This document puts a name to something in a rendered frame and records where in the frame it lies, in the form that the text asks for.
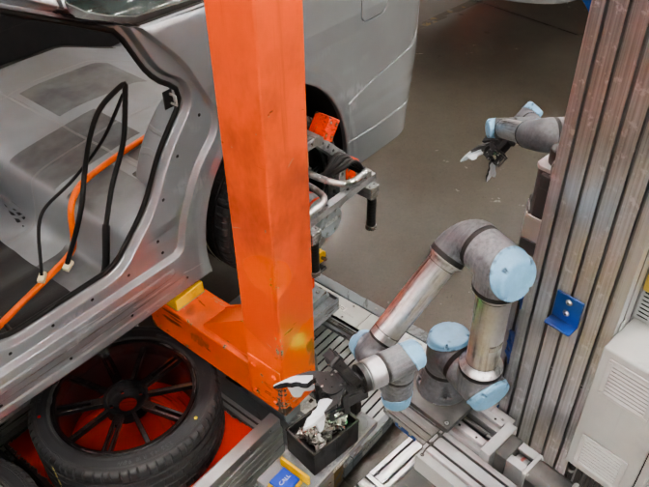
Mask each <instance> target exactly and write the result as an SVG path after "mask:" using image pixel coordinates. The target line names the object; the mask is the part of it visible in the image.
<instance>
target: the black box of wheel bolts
mask: <svg viewBox="0 0 649 487"><path fill-rule="evenodd" d="M317 407H318V405H317V406H316V407H314V408H313V409H312V410H310V411H309V412H308V413H306V414H305V415H303V416H302V417H301V418H299V419H298V420H297V421H295V422H294V423H293V424H291V425H290V426H289V427H287V428H286V432H287V444H288V450H289V451H290V452H291V453H292V454H293V455H294V456H295V457H296V458H297V459H298V460H299V461H300V462H301V463H302V464H303V465H304V466H305V467H306V468H307V469H308V470H309V471H310V472H311V473H312V474H313V475H316V474H317V473H319V472H320V471H321V470H323V469H324V468H325V467H326V466H328V465H329V464H330V463H331V462H332V461H334V460H335V459H336V458H337V457H339V456H340V455H341V454H342V453H343V452H345V451H346V450H347V449H348V448H350V447H351V446H352V445H353V444H355V443H356V442H357V441H358V422H359V419H358V418H356V417H355V416H354V415H353V414H352V413H349V414H347V415H344V416H342V417H339V418H337V419H335V420H333V421H331V422H330V417H329V414H328V415H327V416H326V418H325V422H324V429H323V431H322V432H319V431H318V429H317V427H316V425H315V426H313V427H311V428H309V429H307V430H303V429H302V428H303V425H304V423H305V420H306V418H307V417H309V416H310V415H311V414H312V412H313V411H314V410H316V408H317ZM342 414H344V410H342V411H340V412H338V413H336V415H335V417H337V416H339V415H342Z"/></svg>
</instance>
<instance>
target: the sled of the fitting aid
mask: <svg viewBox="0 0 649 487"><path fill-rule="evenodd" d="M315 285H316V284H315ZM316 286H317V287H319V288H321V287H320V286H318V285H316ZM321 289H323V288H321ZM323 290H324V291H326V300H324V301H323V302H322V303H321V304H320V305H319V306H317V307H316V308H315V309H314V310H313V320H314V330H315V329H317V328H318V327H319V326H320V325H321V324H322V323H323V322H324V321H326V320H327V319H328V318H329V317H330V316H331V315H332V314H333V313H335V312H336V311H337V310H338V309H339V298H338V297H336V296H335V295H333V294H331V293H329V292H328V291H327V290H325V289H323Z"/></svg>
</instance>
